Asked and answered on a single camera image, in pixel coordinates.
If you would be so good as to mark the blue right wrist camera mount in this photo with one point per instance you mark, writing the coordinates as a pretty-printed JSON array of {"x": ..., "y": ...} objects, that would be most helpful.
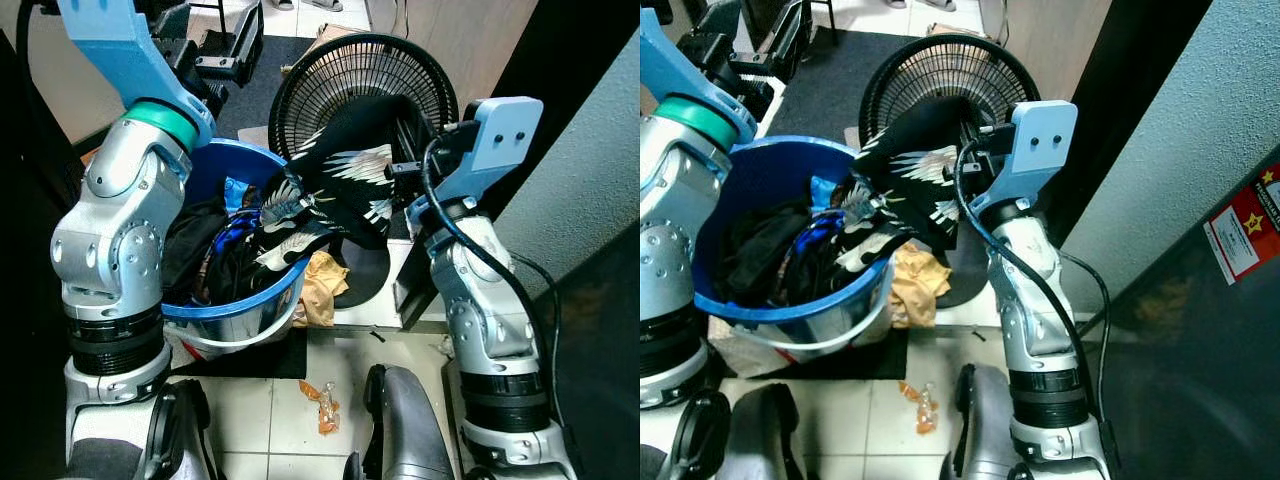
[
  {"x": 500, "y": 140},
  {"x": 1040, "y": 145}
]

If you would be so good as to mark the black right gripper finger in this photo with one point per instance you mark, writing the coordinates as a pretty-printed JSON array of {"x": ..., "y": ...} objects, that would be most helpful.
[
  {"x": 420, "y": 168},
  {"x": 965, "y": 170}
]

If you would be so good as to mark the grey right robot leg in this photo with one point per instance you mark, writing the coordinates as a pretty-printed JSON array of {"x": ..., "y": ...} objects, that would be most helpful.
[
  {"x": 400, "y": 430},
  {"x": 980, "y": 430}
]

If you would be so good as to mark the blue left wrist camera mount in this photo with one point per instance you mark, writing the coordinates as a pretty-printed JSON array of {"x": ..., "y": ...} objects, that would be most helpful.
[
  {"x": 675, "y": 70},
  {"x": 110, "y": 50}
]

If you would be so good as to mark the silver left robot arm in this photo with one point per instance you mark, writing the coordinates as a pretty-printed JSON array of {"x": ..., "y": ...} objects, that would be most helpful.
[
  {"x": 110, "y": 250},
  {"x": 665, "y": 260}
]

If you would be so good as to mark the black tall panel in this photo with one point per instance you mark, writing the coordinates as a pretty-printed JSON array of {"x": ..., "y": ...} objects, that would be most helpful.
[{"x": 20, "y": 250}]

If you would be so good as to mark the grey left robot leg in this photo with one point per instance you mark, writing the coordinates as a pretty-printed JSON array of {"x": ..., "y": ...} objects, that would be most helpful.
[
  {"x": 180, "y": 430},
  {"x": 750, "y": 435}
]

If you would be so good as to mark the black top-load washing machine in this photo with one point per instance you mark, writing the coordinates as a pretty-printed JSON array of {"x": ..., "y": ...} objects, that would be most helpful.
[
  {"x": 600, "y": 380},
  {"x": 1200, "y": 380}
]

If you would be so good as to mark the black door post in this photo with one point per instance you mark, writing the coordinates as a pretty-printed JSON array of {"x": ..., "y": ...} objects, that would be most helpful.
[
  {"x": 545, "y": 90},
  {"x": 1130, "y": 100}
]

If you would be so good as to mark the plain black garment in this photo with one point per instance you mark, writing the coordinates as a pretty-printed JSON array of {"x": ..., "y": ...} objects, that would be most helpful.
[
  {"x": 760, "y": 245},
  {"x": 195, "y": 245}
]

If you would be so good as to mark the tan crumpled cloth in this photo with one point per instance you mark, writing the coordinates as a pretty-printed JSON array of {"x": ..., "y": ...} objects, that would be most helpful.
[
  {"x": 918, "y": 285},
  {"x": 322, "y": 285}
]

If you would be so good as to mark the blue laundry basket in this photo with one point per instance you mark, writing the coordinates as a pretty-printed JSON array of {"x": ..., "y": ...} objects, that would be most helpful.
[
  {"x": 770, "y": 305},
  {"x": 235, "y": 305}
]

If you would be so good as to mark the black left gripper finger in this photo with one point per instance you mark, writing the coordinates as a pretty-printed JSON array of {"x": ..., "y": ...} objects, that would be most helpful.
[
  {"x": 245, "y": 55},
  {"x": 172, "y": 20},
  {"x": 790, "y": 50},
  {"x": 715, "y": 20}
]

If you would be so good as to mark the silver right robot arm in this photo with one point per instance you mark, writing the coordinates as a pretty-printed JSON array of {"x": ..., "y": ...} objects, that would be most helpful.
[
  {"x": 1035, "y": 300},
  {"x": 480, "y": 300}
]

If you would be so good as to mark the red and white sticker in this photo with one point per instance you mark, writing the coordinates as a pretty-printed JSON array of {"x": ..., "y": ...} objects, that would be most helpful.
[{"x": 1245, "y": 225}]

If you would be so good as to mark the black electric fan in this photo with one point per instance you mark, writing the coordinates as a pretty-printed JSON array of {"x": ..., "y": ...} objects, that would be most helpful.
[
  {"x": 350, "y": 75},
  {"x": 930, "y": 70}
]

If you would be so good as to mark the small black mat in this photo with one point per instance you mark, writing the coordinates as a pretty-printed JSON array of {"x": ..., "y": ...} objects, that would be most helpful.
[
  {"x": 880, "y": 355},
  {"x": 270, "y": 360}
]

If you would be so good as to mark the black garment with wing print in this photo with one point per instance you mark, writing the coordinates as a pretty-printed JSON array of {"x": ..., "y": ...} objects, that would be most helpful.
[
  {"x": 350, "y": 135},
  {"x": 915, "y": 135}
]

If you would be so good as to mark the black garment with blue stripes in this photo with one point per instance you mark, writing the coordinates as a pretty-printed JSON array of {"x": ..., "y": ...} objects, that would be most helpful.
[
  {"x": 232, "y": 255},
  {"x": 818, "y": 250}
]

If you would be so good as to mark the orange snack wrapper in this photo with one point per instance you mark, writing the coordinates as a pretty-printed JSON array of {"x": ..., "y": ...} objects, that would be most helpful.
[
  {"x": 322, "y": 405},
  {"x": 920, "y": 405}
]

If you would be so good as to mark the grey robot leg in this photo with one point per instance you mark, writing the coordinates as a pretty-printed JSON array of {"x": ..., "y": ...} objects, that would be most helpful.
[
  {"x": 400, "y": 430},
  {"x": 180, "y": 430},
  {"x": 980, "y": 430},
  {"x": 750, "y": 435}
]

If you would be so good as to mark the black floor mat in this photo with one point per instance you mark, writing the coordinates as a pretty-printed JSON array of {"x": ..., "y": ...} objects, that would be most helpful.
[
  {"x": 830, "y": 85},
  {"x": 255, "y": 100}
]

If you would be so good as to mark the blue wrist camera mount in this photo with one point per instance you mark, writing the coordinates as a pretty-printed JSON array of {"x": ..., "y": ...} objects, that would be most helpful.
[
  {"x": 110, "y": 50},
  {"x": 675, "y": 70},
  {"x": 1040, "y": 145},
  {"x": 500, "y": 140}
]

